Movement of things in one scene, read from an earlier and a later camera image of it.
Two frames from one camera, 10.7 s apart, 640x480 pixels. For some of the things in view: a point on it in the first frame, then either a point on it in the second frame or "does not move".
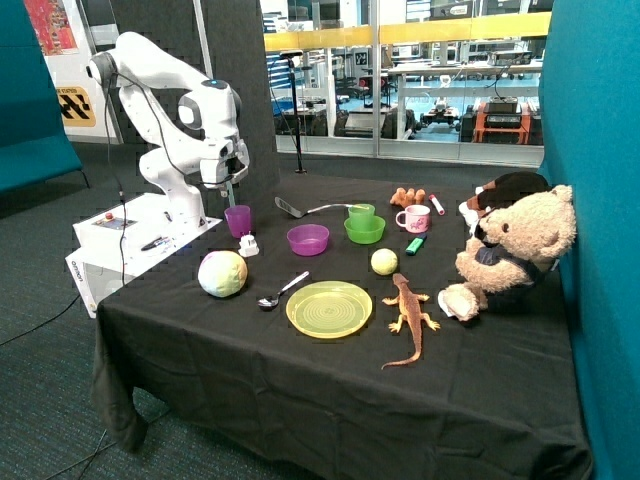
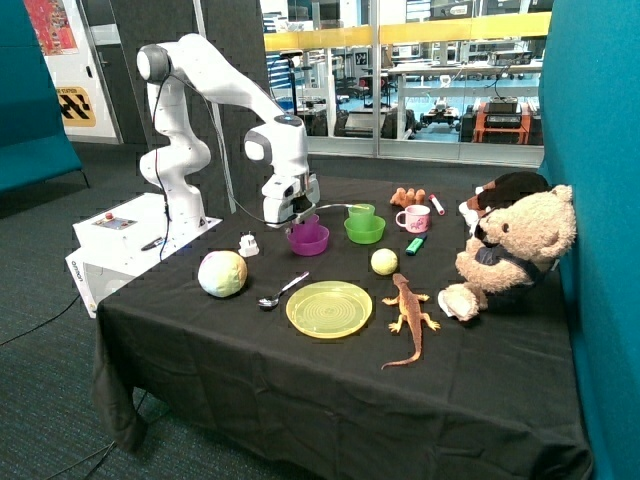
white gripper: x=230 y=168 to x=288 y=197
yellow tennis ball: x=384 y=261 does not move
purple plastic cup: x=238 y=218 to x=308 y=231
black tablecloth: x=305 y=340 does not move
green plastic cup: x=361 y=216 does not move
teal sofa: x=36 y=146 does not move
